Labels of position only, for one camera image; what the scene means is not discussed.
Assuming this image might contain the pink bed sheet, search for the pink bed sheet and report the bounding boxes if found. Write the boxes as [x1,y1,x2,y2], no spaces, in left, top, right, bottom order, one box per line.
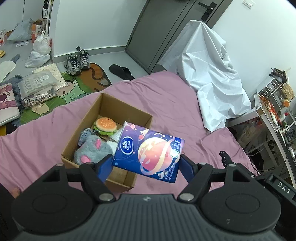
[0,70,258,200]

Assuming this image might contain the brown cardboard box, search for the brown cardboard box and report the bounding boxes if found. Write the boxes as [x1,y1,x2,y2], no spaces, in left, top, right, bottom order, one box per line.
[61,93,153,193]

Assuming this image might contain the grey sneaker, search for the grey sneaker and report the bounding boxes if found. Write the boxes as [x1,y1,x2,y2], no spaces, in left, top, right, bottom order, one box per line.
[78,49,91,70]
[66,54,82,75]

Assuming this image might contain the white insole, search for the white insole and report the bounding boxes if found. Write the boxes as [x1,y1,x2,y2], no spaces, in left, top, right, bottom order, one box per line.
[0,54,21,83]

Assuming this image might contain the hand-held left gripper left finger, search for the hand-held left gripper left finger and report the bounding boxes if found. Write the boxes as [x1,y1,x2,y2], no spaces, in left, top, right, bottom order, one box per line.
[39,154,116,202]

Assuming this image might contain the grey mailer bag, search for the grey mailer bag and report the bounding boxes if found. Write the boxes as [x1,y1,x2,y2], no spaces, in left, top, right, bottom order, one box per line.
[7,19,36,42]

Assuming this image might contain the white desk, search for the white desk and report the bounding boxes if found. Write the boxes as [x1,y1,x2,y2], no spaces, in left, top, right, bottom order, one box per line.
[254,92,296,186]

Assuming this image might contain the white plastic bag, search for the white plastic bag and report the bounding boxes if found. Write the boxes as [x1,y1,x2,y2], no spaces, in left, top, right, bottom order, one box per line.
[25,50,51,68]
[32,35,53,56]

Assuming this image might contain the blue tissue pack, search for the blue tissue pack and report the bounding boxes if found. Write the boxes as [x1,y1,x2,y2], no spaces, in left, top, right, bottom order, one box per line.
[112,121,186,184]

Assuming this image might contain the black door handle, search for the black door handle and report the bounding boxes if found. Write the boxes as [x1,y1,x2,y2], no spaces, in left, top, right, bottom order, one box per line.
[198,2,217,20]

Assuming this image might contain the beige dotted cloth package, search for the beige dotted cloth package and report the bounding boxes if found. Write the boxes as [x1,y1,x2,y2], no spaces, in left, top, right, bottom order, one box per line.
[32,62,69,93]

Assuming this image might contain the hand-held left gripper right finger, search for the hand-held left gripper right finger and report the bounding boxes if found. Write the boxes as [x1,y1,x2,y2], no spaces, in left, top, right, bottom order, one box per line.
[177,154,254,202]

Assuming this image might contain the packaged folded cloth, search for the packaged folded cloth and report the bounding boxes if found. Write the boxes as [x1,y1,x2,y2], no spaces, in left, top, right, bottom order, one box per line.
[17,69,59,110]

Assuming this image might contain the burger plush toy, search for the burger plush toy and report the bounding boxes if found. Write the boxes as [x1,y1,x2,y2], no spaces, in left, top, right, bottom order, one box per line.
[93,117,117,136]

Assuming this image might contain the cartoon floor mat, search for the cartoon floor mat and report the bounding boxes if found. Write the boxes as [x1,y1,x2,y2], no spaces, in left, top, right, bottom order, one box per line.
[20,62,112,127]

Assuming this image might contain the wicker basket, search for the wicker basket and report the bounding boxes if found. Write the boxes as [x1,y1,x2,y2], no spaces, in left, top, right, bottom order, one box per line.
[280,83,295,100]

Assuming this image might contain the orange white carton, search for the orange white carton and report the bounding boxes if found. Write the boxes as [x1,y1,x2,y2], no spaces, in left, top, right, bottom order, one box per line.
[31,19,44,39]

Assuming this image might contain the white cloth cover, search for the white cloth cover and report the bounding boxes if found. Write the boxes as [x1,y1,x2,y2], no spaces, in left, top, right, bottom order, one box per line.
[159,20,251,133]

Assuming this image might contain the grey pink paw plush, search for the grey pink paw plush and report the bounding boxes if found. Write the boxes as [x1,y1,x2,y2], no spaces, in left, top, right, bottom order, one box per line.
[73,128,114,166]

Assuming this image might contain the small drawer organizer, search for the small drawer organizer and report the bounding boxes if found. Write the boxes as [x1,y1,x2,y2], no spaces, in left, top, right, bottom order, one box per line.
[258,76,289,103]

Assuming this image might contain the pink printed cushion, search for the pink printed cushion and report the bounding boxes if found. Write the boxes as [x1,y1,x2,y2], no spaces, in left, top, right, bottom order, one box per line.
[0,83,20,127]

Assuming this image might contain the grey door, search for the grey door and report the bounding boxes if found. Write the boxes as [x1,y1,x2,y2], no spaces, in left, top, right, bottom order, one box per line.
[125,0,233,75]

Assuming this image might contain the white storage rack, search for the white storage rack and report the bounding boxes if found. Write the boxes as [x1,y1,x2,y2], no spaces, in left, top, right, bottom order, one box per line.
[42,0,53,31]

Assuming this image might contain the black hair clip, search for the black hair clip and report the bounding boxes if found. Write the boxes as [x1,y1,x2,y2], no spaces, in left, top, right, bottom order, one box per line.
[219,151,233,168]

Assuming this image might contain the black slipper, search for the black slipper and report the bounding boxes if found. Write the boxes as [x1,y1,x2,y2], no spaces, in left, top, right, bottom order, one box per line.
[109,64,136,80]

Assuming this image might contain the clear bag of white filling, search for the clear bag of white filling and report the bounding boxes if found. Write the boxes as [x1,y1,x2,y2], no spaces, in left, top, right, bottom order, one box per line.
[107,128,124,149]

